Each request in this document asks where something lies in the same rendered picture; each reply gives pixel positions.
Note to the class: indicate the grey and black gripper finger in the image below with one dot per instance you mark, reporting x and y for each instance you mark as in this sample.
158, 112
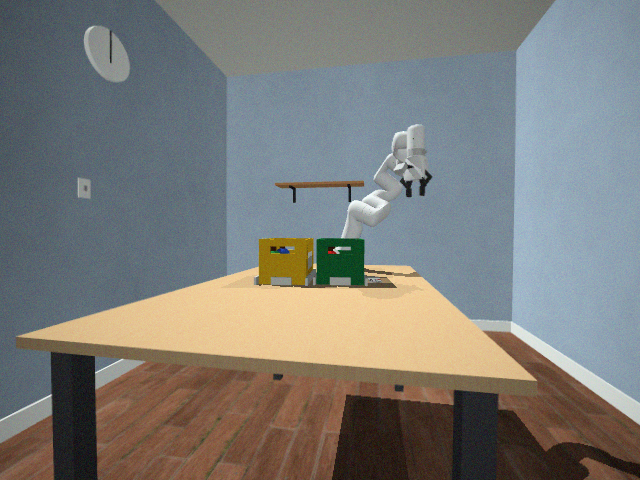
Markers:
408, 189
424, 183

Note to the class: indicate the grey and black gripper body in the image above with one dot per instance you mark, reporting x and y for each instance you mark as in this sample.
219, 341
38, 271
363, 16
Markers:
420, 164

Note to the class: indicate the green plastic bottle crate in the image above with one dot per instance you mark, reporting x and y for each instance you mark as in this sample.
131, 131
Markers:
349, 263

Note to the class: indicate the yellow crate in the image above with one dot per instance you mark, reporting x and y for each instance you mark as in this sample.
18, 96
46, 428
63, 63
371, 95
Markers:
298, 264

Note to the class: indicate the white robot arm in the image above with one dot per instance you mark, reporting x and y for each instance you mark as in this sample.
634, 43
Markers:
375, 209

